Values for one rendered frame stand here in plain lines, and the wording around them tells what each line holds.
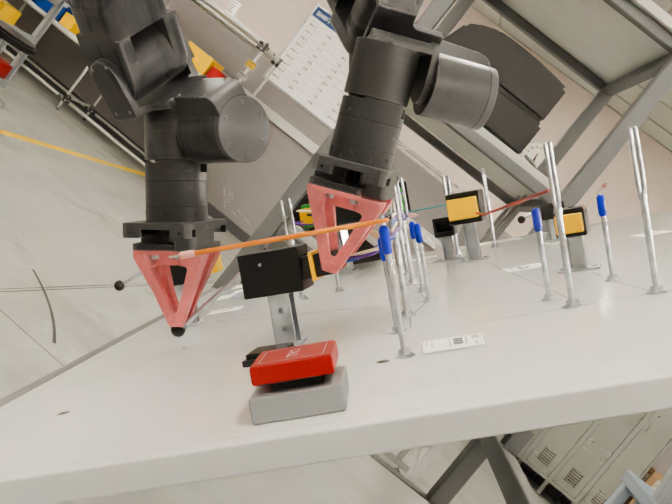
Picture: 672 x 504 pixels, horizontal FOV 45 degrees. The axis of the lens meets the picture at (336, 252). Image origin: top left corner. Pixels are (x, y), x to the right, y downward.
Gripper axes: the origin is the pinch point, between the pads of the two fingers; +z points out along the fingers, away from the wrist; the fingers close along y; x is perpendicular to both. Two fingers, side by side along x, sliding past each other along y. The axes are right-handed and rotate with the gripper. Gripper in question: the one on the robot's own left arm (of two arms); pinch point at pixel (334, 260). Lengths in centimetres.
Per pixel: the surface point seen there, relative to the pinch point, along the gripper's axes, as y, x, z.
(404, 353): -12.8, -8.6, 3.1
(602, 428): 663, -177, 195
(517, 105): 107, -14, -25
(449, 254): 65, -9, 5
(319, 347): -23.0, -3.8, 1.6
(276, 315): -1.0, 3.8, 6.1
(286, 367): -26.0, -2.6, 2.5
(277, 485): 36, 5, 40
